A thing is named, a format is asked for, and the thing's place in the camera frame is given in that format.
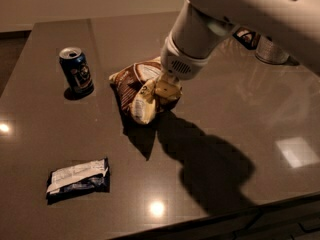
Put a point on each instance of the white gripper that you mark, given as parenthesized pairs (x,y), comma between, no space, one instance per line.
(180,64)

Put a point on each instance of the brown chip bag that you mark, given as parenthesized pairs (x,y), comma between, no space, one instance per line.
(128,83)

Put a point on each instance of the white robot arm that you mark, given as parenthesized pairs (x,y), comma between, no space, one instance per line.
(294,25)

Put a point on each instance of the blue pepsi can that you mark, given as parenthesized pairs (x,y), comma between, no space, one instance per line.
(76,70)

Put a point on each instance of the black white snack packet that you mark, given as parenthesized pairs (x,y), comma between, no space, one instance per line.
(92,176)

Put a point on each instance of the black wire napkin holder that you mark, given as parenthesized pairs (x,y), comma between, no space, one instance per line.
(248,38)

